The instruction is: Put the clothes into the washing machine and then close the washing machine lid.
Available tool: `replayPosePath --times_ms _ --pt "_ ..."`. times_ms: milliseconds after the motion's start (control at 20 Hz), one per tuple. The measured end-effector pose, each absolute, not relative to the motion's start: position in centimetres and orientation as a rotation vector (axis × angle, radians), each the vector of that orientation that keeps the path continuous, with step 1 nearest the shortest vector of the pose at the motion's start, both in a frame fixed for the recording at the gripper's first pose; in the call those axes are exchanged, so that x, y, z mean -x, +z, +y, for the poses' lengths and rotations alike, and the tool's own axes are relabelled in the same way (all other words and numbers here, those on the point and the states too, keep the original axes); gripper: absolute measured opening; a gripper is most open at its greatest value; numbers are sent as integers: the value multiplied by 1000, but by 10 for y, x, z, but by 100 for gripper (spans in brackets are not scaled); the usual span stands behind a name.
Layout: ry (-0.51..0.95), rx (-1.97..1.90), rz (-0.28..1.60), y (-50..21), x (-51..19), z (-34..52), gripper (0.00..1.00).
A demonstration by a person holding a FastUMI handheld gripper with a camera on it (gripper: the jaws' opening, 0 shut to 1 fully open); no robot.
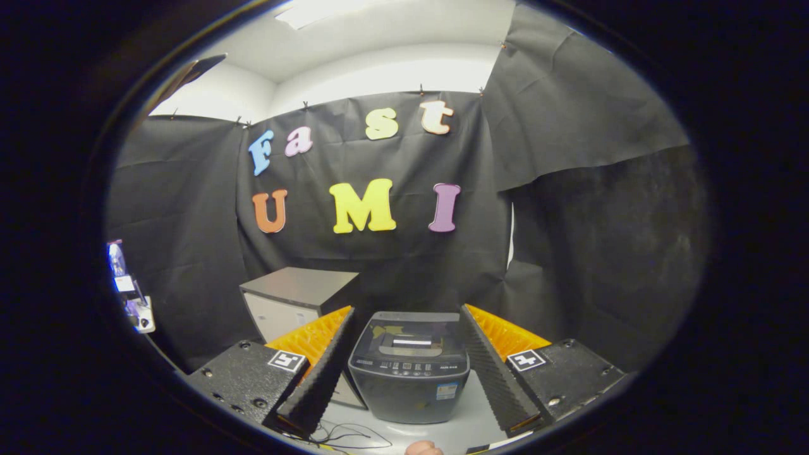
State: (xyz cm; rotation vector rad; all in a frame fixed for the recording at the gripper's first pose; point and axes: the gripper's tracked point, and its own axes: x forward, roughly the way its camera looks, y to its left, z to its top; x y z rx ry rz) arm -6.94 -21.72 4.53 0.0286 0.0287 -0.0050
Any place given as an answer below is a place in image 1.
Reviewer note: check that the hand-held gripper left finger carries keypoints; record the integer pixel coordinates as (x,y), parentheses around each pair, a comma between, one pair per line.
(322,379)

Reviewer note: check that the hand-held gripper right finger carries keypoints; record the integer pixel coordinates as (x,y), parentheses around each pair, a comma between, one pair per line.
(490,379)

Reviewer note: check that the white device with blue light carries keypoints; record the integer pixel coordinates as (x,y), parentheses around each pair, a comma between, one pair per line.
(142,316)

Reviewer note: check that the grey cabinet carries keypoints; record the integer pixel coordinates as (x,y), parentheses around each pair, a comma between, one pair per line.
(297,284)

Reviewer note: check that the grey washing machine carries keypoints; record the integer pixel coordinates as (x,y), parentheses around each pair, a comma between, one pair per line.
(411,398)

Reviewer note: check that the black backdrop cloth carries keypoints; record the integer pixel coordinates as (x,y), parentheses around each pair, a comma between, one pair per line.
(354,158)

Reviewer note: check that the dark washing machine lid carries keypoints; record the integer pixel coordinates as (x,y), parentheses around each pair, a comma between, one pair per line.
(436,328)

